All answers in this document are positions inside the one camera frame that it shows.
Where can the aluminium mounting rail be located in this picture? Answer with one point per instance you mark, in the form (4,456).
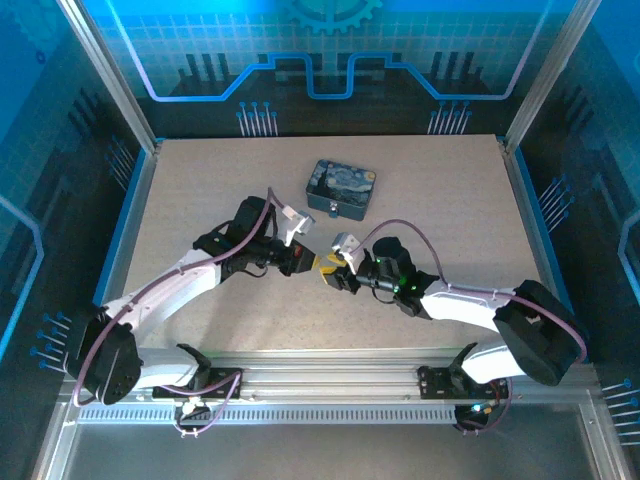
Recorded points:
(325,375)

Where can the right aluminium side rail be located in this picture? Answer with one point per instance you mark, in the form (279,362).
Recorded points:
(540,250)

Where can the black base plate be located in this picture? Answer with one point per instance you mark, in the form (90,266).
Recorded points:
(432,382)
(220,376)

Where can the right aluminium frame post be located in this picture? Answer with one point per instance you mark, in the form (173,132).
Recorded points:
(545,75)

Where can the aluminium frame post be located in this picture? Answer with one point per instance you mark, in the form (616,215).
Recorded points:
(111,75)
(545,75)

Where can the aluminium side rail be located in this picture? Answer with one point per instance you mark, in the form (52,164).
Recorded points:
(124,250)
(540,250)

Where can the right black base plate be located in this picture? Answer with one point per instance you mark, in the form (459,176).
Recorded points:
(432,382)

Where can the small board with lights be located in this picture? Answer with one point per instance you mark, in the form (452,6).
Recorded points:
(481,407)

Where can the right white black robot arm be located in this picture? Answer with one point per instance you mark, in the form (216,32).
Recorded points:
(465,305)

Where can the starry night tin box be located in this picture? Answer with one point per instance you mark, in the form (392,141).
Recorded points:
(340,182)

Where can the left aluminium frame post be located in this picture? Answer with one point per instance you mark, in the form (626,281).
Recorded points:
(111,75)

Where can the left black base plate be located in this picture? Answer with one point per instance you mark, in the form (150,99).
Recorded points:
(220,376)

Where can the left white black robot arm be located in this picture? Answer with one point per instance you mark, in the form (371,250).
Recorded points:
(170,285)

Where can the left aluminium side rail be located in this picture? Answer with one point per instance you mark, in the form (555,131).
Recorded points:
(124,250)

